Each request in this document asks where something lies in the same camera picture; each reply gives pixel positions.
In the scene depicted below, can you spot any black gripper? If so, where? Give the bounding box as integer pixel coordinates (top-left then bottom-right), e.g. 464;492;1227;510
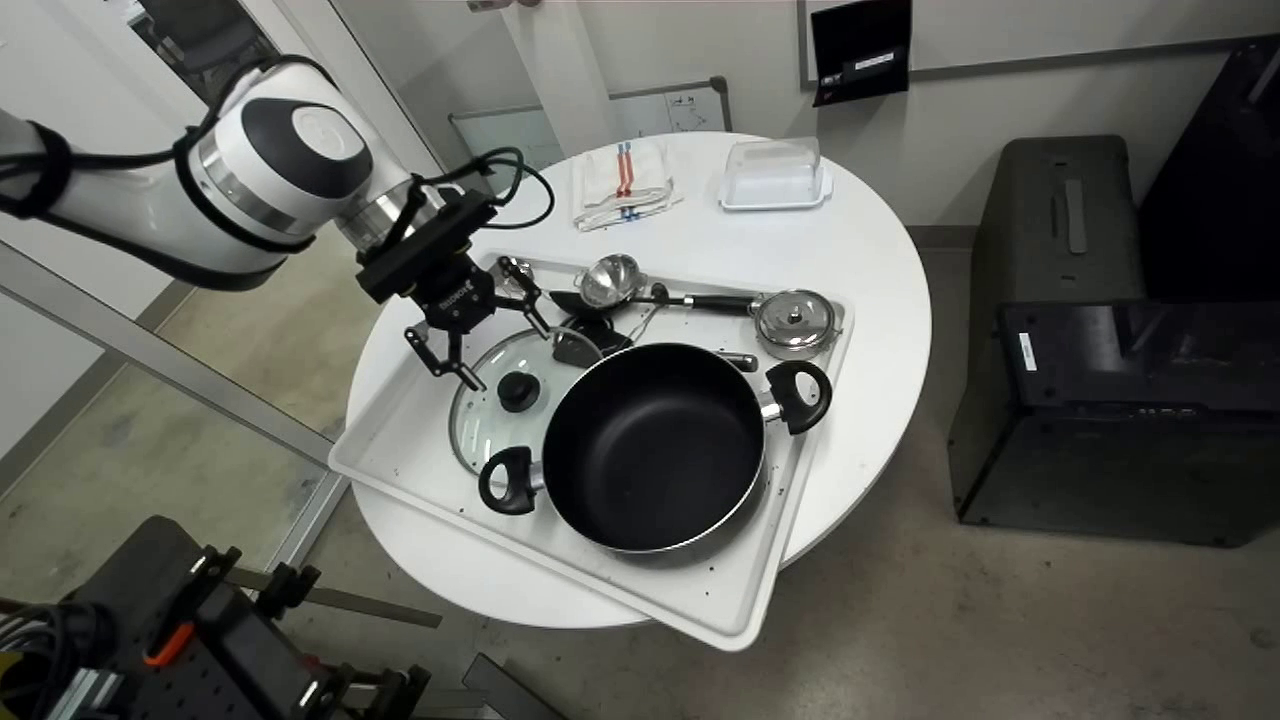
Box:
350;185;554;397

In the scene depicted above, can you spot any glass lid with black knob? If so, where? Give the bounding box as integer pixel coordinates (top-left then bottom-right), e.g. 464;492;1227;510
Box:
444;326;592;479

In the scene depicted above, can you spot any stainless steel pot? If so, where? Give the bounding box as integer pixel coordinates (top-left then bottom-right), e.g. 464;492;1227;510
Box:
476;342;834;560

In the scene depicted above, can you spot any small steel lidded pot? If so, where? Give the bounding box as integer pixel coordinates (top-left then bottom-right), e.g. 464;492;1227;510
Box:
749;286;847;360

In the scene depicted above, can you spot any small framed white panel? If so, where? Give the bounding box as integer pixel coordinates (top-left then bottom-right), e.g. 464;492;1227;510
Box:
447;72;736;173

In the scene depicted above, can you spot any clear plastic container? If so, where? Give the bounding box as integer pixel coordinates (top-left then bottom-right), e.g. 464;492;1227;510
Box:
714;131;834;218

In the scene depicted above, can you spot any white plastic tray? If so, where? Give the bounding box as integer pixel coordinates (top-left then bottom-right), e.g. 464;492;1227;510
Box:
324;251;858;658

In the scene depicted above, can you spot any black clamp equipment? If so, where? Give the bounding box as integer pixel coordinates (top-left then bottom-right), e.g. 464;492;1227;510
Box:
0;513;437;720

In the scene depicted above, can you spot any black marker tray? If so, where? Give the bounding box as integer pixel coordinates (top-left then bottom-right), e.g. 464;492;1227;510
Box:
807;0;920;112

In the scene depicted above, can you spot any black cabinet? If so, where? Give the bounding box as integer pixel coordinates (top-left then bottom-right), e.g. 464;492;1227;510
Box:
949;131;1280;553

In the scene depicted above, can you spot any black furniture panel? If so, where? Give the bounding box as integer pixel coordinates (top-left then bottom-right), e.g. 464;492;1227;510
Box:
1134;32;1280;308

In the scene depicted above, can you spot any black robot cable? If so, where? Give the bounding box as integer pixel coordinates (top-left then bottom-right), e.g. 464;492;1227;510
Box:
456;141;560;232

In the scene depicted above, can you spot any steel ladle with black handle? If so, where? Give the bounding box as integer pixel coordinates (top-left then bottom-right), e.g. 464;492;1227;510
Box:
576;251;765;321

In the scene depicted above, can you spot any grey metal frame bar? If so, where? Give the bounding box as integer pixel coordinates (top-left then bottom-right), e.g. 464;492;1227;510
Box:
0;240;350;573

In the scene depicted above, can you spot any large wall whiteboard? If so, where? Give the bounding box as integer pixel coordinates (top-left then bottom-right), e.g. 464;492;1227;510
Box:
794;0;1280;85

